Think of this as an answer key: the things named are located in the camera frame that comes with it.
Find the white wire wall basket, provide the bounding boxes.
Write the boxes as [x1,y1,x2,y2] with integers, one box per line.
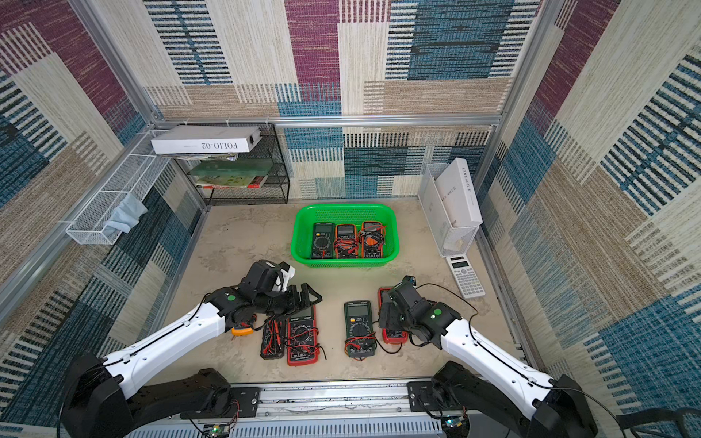
[66,153,169,246]

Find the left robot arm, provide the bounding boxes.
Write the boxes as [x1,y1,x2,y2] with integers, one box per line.
[57,283,322,437]

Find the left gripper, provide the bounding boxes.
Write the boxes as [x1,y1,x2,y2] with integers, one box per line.
[254,282,323,321]

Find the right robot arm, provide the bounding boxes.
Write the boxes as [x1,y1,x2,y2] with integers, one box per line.
[379,297,598,437]

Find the white folio box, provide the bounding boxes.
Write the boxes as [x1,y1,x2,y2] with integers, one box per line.
[152,125,261,155]

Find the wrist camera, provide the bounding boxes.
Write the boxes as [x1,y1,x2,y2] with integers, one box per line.
[237,259,296,301]
[389,276,425,312]

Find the large dark green multimeter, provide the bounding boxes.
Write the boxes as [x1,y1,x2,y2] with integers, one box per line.
[311,222,336,259]

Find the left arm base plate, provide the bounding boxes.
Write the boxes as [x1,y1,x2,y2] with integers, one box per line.
[221,386,261,420]

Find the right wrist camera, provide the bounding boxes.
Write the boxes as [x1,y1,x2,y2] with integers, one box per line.
[389,276,425,312]

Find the green book on shelf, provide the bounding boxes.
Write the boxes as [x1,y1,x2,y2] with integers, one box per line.
[188,159,274,188]

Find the black multimeter with leads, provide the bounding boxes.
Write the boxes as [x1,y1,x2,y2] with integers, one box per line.
[260,320,287,361]

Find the white calculator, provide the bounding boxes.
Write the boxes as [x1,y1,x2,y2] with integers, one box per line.
[445,255,486,300]

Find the yellow multimeter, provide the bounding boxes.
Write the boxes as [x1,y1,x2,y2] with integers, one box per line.
[231,323,255,337]

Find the black wire shelf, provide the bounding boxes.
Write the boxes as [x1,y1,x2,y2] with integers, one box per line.
[175,123,290,208]

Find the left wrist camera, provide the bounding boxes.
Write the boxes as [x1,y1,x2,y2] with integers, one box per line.
[237,259,296,301]

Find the small red multimeter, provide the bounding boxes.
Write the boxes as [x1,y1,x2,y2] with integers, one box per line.
[378,288,409,345]

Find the light blue cloth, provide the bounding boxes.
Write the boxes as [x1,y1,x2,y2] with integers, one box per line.
[104,195,148,237]

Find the large red multimeter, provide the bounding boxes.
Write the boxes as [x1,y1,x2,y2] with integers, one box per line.
[286,307,321,367]

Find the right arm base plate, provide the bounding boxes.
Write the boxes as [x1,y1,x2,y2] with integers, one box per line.
[406,381,441,414]

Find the green plastic basket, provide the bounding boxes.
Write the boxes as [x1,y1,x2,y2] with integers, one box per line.
[290,204,401,268]

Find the clear file holder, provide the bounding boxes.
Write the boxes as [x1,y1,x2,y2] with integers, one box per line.
[418,167,482,257]

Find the white box in holder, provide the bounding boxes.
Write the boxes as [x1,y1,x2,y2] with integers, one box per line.
[436,158,483,228]

